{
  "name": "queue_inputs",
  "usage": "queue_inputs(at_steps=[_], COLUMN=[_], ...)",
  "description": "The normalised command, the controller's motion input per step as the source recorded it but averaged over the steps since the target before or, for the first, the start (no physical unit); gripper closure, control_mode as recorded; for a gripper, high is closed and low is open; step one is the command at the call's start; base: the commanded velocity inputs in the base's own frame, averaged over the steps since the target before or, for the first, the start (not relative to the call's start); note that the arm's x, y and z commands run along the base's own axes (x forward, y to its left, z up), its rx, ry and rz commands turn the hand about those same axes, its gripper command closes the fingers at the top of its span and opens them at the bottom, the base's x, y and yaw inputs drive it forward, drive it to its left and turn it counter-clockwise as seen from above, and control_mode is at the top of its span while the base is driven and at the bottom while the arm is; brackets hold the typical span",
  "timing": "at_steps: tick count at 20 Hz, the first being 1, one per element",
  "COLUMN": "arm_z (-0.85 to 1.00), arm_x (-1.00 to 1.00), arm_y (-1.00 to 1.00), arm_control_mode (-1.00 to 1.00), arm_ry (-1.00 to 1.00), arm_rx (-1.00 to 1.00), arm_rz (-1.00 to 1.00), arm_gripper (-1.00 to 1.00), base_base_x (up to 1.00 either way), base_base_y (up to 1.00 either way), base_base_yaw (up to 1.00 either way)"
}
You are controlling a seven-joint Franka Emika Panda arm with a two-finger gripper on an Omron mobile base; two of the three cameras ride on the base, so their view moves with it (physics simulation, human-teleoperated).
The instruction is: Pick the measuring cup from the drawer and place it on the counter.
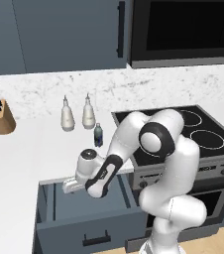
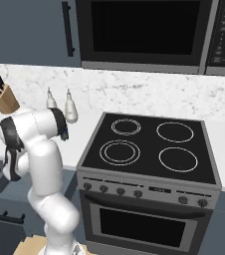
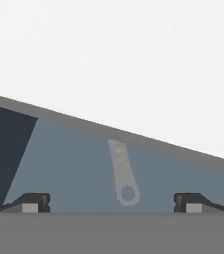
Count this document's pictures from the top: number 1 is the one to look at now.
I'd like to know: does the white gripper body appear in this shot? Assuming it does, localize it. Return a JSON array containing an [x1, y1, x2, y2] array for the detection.
[[61, 176, 86, 195]]

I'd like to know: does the blue-grey open drawer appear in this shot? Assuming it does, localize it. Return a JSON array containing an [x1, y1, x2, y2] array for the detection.
[[34, 173, 157, 254]]

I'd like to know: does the small dark glass bottle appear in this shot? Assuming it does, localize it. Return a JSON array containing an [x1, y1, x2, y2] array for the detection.
[[93, 122, 104, 148]]

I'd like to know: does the white bottle with spout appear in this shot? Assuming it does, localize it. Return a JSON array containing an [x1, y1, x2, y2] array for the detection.
[[60, 94, 76, 132], [81, 92, 96, 130]]

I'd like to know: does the wooden knife block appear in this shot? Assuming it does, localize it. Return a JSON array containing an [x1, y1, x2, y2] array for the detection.
[[0, 84, 17, 136]]

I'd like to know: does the black stove with oven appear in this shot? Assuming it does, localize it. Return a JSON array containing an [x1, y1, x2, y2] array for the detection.
[[111, 104, 224, 254]]

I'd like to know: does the black microwave oven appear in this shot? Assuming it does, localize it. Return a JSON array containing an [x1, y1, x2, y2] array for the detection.
[[127, 0, 224, 69]]

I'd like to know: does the black drawer handle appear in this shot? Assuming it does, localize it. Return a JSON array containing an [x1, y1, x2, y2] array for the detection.
[[82, 229, 112, 247]]

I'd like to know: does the blue-grey wall cupboard door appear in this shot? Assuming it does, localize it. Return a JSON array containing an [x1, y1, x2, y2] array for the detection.
[[0, 0, 28, 76], [12, 0, 129, 74]]

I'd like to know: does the black cupboard door handle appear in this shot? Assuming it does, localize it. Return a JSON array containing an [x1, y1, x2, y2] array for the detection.
[[116, 0, 126, 59]]

